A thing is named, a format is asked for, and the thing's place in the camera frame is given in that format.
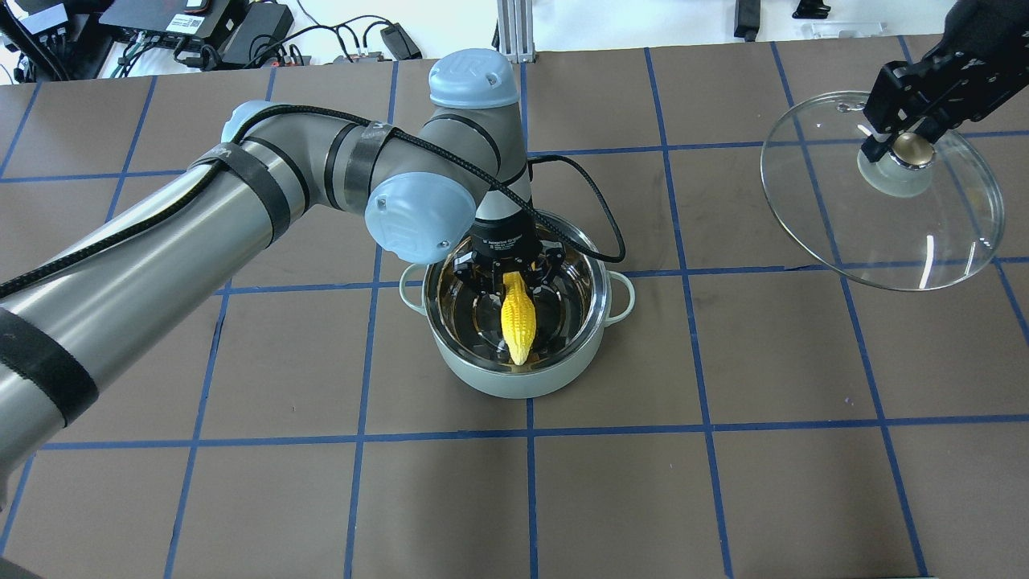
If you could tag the aluminium frame post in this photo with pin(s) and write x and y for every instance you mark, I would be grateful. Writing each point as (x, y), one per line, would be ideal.
(515, 32)

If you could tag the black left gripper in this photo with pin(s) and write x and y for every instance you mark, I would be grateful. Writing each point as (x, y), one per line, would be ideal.
(504, 239)

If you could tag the glass pot lid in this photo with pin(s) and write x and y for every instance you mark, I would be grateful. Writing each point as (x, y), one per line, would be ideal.
(924, 216)

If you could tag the yellow corn cob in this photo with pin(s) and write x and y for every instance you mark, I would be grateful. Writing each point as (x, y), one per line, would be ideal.
(518, 319)

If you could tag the black power adapter brick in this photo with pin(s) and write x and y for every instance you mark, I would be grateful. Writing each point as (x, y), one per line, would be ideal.
(264, 23)

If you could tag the small black power adapter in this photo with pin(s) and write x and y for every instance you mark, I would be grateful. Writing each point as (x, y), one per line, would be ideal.
(398, 42)

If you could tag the black laptop with stickers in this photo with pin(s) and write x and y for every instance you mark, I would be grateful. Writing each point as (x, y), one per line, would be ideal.
(204, 20)

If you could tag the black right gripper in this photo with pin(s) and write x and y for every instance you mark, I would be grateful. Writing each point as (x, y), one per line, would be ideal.
(982, 50)

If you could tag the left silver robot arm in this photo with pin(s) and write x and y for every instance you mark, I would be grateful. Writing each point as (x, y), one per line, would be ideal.
(73, 325)

